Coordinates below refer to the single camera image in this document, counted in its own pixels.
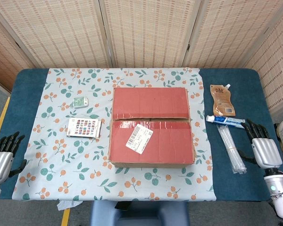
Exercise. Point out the floral print tablecloth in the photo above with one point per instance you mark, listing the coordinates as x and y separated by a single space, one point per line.
61 169

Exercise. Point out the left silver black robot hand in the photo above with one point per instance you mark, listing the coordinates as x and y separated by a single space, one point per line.
1 162

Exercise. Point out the colourful picture card pack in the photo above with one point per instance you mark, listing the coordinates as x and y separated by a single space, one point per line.
83 127

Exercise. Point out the brown spout pouch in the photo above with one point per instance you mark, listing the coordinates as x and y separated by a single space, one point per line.
222 100

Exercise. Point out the blue plush table cover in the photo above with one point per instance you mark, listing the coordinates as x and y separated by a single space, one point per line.
250 94

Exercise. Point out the blue white toothpaste tube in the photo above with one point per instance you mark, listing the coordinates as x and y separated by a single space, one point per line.
226 121

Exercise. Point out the clear straws bundle in bag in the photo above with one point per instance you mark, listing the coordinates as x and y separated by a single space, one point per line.
231 148

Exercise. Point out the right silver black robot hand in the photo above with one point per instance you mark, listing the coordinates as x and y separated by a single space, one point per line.
266 153

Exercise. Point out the woven bamboo screen panel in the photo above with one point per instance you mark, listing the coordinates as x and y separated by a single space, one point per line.
61 35
2 58
148 35
278 70
226 35

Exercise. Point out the small green card pack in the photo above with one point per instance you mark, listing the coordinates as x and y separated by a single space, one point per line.
80 102

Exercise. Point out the brown cardboard box red tape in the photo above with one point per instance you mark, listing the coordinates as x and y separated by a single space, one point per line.
151 141

